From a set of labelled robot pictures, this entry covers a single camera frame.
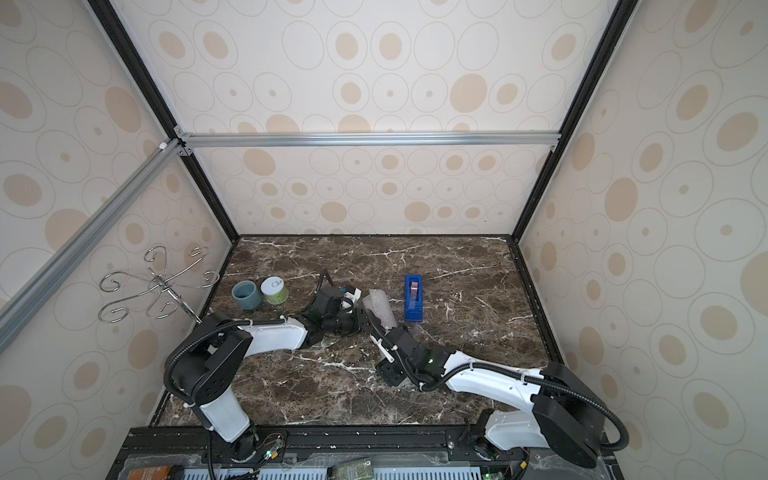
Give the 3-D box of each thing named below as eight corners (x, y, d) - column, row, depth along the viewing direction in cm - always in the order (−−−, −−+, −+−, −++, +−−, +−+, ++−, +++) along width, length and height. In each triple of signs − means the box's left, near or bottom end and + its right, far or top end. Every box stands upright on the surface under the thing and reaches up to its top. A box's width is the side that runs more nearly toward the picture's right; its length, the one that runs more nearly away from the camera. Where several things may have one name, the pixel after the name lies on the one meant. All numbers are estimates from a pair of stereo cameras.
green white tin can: (264, 304, 102) (257, 293, 97) (269, 287, 107) (263, 276, 102) (286, 304, 102) (280, 293, 97) (290, 287, 107) (285, 276, 102)
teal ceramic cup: (237, 309, 101) (228, 297, 95) (243, 292, 105) (235, 280, 100) (260, 309, 101) (253, 297, 95) (266, 292, 105) (259, 280, 100)
